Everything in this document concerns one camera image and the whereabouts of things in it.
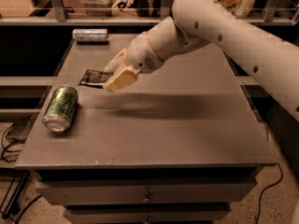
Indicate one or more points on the grey drawer cabinet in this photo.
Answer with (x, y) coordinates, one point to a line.
(184, 135)

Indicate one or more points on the black rxbar chocolate wrapper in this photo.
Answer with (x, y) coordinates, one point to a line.
(95, 78)

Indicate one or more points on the silver soda can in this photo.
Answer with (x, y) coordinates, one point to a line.
(90, 35)

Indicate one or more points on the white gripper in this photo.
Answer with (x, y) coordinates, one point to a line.
(140, 54)

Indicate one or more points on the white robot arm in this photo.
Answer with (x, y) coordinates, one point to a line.
(270, 61)

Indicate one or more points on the upper drawer knob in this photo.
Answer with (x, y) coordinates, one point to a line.
(147, 199)

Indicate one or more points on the grey metal shelf rail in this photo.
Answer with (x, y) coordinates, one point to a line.
(64, 12)

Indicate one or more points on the black bag on shelf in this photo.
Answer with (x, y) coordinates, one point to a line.
(152, 0)

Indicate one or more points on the green soda can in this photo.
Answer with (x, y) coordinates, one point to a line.
(60, 111)

